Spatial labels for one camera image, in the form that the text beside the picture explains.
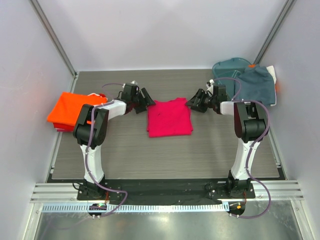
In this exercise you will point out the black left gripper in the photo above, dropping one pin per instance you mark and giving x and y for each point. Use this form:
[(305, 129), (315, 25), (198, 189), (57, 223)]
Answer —
[(146, 97)]

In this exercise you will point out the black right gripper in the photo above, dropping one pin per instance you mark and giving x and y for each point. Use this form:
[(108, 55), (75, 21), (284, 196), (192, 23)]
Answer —
[(202, 99)]

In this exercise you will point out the pink t shirt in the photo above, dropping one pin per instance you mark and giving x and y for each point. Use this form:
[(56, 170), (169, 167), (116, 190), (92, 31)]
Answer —
[(169, 118)]

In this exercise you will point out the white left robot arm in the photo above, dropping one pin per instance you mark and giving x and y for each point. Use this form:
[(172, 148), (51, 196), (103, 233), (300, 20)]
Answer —
[(91, 129)]

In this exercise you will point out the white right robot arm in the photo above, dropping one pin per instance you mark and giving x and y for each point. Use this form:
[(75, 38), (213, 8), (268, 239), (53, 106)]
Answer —
[(251, 124)]

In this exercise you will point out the teal plastic basket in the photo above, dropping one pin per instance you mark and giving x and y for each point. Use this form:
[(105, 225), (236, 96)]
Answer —
[(230, 68)]

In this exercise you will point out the white folded t shirt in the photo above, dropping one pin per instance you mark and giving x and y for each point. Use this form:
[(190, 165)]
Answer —
[(93, 94)]

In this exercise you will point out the grey blue t shirt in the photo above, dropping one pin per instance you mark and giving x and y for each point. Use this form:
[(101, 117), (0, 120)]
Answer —
[(256, 84)]

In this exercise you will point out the white cloth in basket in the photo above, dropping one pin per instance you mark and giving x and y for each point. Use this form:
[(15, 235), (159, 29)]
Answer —
[(271, 71)]

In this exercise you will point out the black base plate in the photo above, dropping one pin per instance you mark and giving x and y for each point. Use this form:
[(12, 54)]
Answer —
[(163, 192)]

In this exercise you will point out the front aluminium frame beam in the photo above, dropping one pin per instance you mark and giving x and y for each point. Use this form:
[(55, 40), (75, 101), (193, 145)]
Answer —
[(270, 189)]

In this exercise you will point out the slotted metal cable rail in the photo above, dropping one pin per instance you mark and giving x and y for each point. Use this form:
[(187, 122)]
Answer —
[(87, 207)]

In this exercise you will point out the right aluminium frame post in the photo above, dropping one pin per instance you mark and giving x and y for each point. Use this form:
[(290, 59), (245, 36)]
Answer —
[(280, 19)]

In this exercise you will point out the aluminium frame post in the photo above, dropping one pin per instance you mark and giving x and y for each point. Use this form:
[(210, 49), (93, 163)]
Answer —
[(280, 19), (52, 35)]

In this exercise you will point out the left aluminium frame post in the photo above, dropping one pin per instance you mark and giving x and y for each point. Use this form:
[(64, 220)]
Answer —
[(52, 35)]

